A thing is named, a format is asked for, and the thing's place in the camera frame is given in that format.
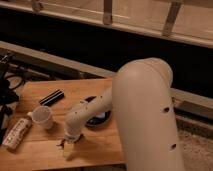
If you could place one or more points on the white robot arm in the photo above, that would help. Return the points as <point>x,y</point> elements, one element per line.
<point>140,97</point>

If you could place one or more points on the blue sponge piece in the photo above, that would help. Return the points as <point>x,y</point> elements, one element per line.
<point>100,116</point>

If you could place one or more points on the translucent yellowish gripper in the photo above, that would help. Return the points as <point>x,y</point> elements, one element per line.
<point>69,147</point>

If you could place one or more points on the black rectangular box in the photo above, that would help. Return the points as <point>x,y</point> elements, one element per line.
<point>52,98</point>

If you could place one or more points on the black bowl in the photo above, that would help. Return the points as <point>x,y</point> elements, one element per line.
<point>97,122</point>

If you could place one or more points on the black camera tripod stand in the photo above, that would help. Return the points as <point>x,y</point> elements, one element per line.
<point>7,96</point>

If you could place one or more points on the dried red chili pepper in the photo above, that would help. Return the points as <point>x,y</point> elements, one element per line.
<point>62,142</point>

